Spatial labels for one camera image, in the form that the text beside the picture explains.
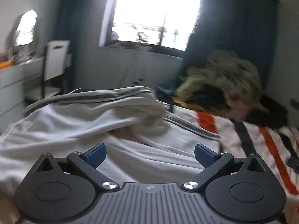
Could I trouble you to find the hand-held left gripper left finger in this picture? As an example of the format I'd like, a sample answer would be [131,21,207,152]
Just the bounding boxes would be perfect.
[30,143,120,190]

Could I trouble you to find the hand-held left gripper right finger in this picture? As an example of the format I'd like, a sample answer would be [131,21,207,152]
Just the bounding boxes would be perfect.
[183,144,267,190]

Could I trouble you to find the white pants with dark stripes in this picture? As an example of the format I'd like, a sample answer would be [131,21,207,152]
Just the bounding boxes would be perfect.
[0,86,221,200]

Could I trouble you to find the pile of olive and dark clothes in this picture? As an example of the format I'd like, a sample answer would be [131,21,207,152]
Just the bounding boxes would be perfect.
[174,49,288,129]

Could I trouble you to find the striped orange and white blanket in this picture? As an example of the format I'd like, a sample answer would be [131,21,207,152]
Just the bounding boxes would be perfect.
[164,103,299,220]

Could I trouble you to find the white chair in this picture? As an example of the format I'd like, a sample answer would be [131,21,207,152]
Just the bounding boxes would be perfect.
[25,40,73,103]

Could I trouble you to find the white dresser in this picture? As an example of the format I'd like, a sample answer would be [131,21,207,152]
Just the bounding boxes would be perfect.
[0,55,46,136]

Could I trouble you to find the dark blue curtain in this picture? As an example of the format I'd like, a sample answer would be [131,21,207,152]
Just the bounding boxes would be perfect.
[186,0,279,80]
[54,0,122,91]

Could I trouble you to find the arched mirror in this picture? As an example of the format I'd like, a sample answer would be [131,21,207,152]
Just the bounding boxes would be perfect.
[15,10,38,47]

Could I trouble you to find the window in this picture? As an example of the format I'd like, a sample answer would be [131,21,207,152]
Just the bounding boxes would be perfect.
[100,0,202,51]

